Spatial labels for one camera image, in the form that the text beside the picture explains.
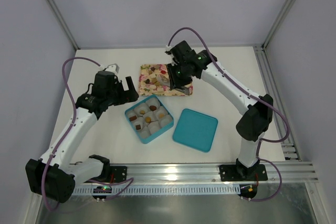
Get metal tongs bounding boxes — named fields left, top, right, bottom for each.
left=157, top=74, right=193, bottom=97

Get round brown chocolate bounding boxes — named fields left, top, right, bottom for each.
left=150, top=105, right=157, bottom=111

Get brown rectangular chocolate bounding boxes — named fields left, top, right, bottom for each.
left=129, top=115, right=137, bottom=121

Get teal box lid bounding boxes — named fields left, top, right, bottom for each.
left=172, top=109, right=218, bottom=153

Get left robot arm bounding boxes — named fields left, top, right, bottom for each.
left=25, top=71, right=139, bottom=203

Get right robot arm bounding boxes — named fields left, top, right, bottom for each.
left=165, top=41, right=274, bottom=179

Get teal chocolate box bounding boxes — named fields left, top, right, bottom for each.
left=124, top=95, right=174, bottom=144

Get floral rectangular tray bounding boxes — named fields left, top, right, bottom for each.
left=137, top=63, right=195, bottom=98

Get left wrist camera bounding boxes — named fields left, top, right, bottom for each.
left=104, top=63, right=120, bottom=75

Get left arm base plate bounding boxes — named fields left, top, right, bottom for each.
left=109, top=166, right=128, bottom=183

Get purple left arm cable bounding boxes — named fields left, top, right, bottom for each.
left=40, top=57, right=135, bottom=213

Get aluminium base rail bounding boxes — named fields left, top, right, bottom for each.
left=73, top=161, right=318, bottom=197

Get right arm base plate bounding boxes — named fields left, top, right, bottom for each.
left=219, top=164, right=268, bottom=182

